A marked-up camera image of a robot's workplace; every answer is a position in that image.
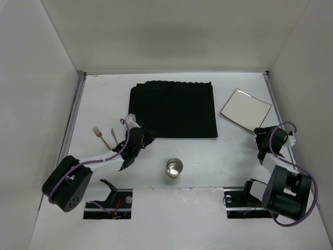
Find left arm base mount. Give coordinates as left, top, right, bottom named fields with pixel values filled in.
left=83, top=179, right=133, bottom=220

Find purple cable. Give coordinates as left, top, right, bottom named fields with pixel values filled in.
left=48, top=119, right=131, bottom=205
left=269, top=121, right=319, bottom=226

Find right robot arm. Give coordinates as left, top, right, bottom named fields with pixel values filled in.
left=244, top=126, right=312, bottom=221

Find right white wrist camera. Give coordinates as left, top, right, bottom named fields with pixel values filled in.
left=284, top=131, right=296, bottom=147

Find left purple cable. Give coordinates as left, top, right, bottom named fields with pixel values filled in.
left=48, top=119, right=131, bottom=205

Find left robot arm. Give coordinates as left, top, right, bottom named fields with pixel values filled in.
left=42, top=126, right=156, bottom=213

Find square white plate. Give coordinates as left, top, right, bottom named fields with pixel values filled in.
left=220, top=89, right=272, bottom=132

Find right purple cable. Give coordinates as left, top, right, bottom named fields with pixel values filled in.
left=269, top=121, right=319, bottom=226

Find copper fork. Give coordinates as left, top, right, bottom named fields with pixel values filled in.
left=93, top=127, right=111, bottom=151

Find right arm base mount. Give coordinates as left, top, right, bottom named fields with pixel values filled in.
left=222, top=187, right=272, bottom=219

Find metal cup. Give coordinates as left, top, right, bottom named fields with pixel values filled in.
left=166, top=158, right=183, bottom=179

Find black cloth placemat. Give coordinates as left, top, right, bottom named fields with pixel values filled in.
left=129, top=81, right=218, bottom=139

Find silver knife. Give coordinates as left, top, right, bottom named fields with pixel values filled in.
left=110, top=128, right=118, bottom=145

